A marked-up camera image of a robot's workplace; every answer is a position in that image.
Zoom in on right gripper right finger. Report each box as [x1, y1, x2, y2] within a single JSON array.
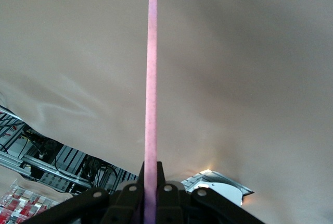
[[156, 160, 265, 224]]

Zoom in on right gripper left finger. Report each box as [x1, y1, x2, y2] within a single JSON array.
[[23, 160, 146, 224]]

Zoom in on clear case with red parts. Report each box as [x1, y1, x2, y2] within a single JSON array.
[[0, 178, 62, 224]]

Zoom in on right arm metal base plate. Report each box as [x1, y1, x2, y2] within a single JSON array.
[[181, 168, 255, 206]]

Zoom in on aluminium frame rail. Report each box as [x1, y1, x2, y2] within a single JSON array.
[[0, 119, 141, 196]]

